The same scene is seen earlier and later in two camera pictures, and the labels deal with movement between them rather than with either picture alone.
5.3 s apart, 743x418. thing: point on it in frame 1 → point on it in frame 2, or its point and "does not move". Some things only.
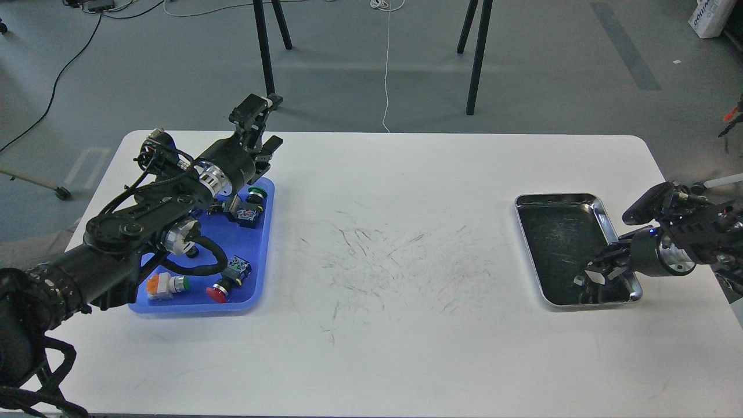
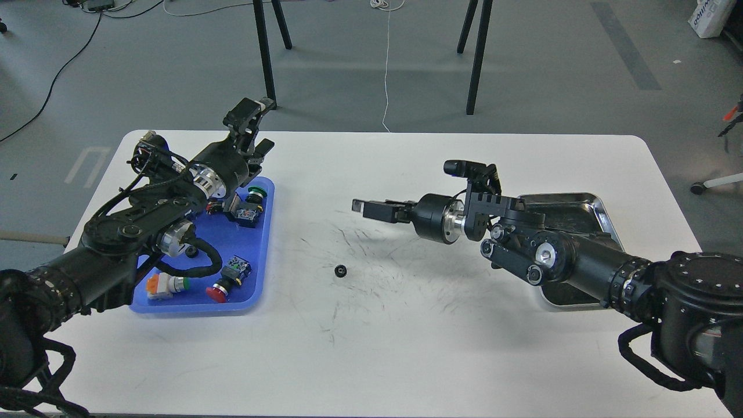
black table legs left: x=258 y=4 does not move
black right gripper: x=651 y=252 → x=438 y=217
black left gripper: x=231 y=154 does not move
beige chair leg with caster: x=61 y=192 → x=46 y=237
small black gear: x=193 y=252 does not move
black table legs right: x=478 y=58 does not move
